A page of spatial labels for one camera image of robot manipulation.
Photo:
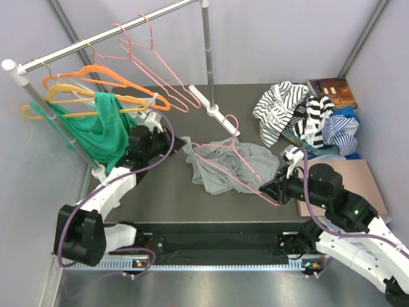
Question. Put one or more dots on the bold black white striped garment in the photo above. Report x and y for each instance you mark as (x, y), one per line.
(309, 118)

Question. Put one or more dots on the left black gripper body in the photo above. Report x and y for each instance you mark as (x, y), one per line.
(162, 142)

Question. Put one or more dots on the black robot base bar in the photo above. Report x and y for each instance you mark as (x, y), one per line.
(225, 243)

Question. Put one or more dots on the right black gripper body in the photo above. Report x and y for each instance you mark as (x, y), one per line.
(287, 187)

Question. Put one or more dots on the silver clothes rack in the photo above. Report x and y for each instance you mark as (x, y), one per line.
(38, 172)

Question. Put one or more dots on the yellow plastic hanger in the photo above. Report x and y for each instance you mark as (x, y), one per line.
(84, 95)

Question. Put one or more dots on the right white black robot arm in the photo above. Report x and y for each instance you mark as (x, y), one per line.
(354, 233)

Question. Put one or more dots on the blue white striped shirt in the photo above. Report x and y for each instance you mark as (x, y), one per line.
(340, 131)

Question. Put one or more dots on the grey tank top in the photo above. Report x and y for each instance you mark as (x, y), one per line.
(230, 166)

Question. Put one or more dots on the book with dark cover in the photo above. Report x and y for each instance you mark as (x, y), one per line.
(336, 89)

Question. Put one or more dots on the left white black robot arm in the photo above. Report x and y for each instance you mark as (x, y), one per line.
(81, 236)

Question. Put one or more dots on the grey slotted cable duct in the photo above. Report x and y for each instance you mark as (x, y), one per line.
(134, 264)

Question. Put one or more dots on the black white striped shirt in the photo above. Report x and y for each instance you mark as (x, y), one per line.
(275, 109)

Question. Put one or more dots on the pink cardboard sheet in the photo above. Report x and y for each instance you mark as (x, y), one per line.
(358, 179)

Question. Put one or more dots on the orange plastic hanger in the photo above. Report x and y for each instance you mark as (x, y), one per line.
(105, 80)

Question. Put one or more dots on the white garment on hanger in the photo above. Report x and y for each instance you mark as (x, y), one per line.
(133, 106)

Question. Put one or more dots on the blue garment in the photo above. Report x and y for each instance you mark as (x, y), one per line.
(347, 112)

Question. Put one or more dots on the green tank top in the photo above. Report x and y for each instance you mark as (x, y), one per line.
(105, 135)

